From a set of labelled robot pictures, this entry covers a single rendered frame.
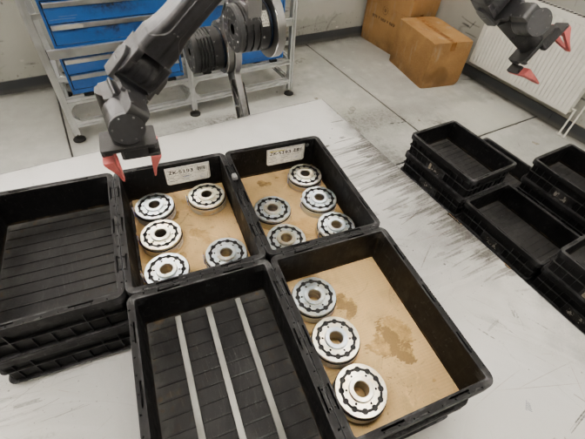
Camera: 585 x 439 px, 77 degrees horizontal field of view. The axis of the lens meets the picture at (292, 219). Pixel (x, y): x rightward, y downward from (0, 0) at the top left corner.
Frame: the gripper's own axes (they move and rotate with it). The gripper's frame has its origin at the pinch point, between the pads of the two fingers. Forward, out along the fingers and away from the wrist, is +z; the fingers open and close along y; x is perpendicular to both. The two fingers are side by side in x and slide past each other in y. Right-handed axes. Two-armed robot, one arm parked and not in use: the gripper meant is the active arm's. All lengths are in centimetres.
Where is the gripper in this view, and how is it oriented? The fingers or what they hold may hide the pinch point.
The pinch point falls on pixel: (138, 173)
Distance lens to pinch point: 84.6
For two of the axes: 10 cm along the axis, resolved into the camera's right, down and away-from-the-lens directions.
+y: 9.3, -2.2, 2.9
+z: -0.7, 6.7, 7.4
